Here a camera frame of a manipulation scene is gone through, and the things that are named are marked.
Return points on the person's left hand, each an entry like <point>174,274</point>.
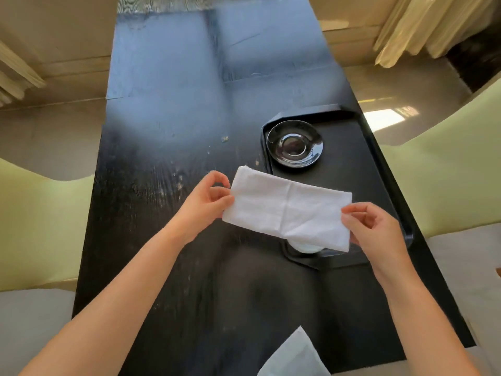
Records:
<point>201,209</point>

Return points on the person's right hand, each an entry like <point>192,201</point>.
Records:
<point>381,246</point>

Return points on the white ceramic cup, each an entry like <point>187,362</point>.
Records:
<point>307,248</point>

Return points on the black plastic tray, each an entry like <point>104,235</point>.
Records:
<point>352,168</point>

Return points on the white cloth napkin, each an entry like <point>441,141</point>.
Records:
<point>285,205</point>

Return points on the black glossy saucer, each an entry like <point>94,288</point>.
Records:
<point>294,144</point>

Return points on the person's right forearm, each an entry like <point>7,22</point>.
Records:
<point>422,328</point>

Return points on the person's left forearm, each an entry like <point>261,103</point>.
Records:
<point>113,309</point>

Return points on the person's white pleated garment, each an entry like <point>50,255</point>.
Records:
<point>293,358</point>

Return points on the pale green chair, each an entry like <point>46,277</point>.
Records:
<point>450,172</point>
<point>35,227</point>

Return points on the black rug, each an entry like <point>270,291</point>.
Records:
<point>475,58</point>

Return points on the cream pleated curtain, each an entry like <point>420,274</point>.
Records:
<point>15,78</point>
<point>422,23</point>

